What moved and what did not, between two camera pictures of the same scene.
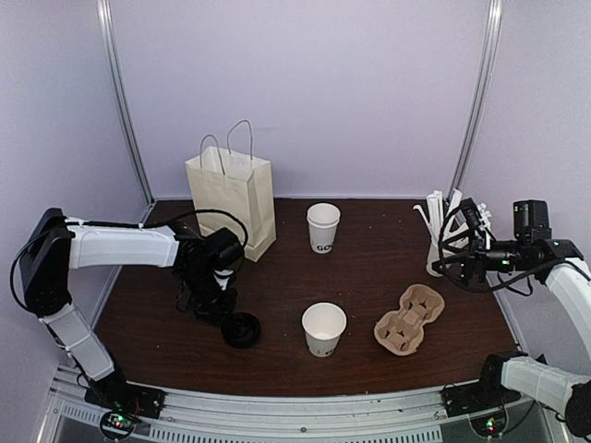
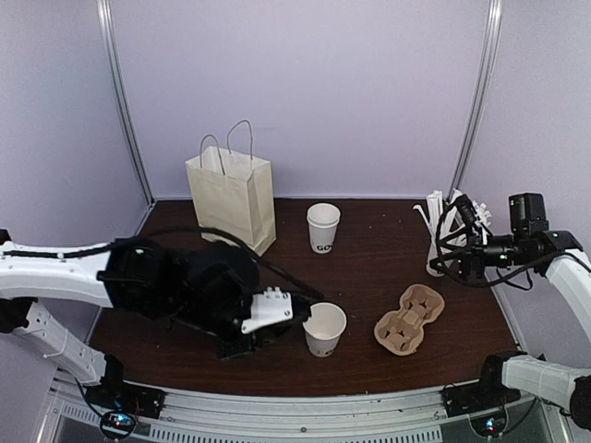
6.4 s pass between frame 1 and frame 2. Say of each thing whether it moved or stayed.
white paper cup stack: stayed
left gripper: moved
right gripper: stayed
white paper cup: stayed
